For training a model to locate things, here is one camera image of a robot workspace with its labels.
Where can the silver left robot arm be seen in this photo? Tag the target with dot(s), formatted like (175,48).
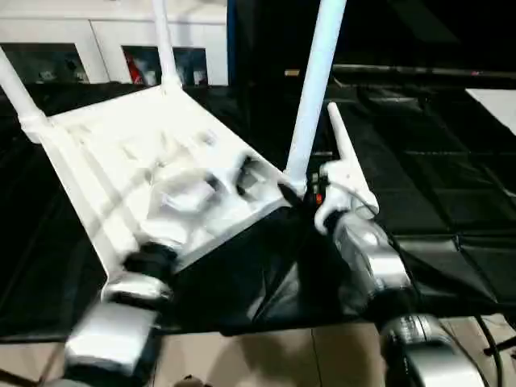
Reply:
(121,314)

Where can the white flat board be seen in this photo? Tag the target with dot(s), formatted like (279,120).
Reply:
(496,109)

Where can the red bottle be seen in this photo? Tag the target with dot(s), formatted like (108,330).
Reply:
(133,68)

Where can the dark metal rail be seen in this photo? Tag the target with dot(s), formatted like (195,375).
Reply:
(419,72)

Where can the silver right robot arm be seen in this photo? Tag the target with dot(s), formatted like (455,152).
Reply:
(379,266)

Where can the white cabinet with glass doors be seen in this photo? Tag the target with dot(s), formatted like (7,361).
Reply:
(97,32)

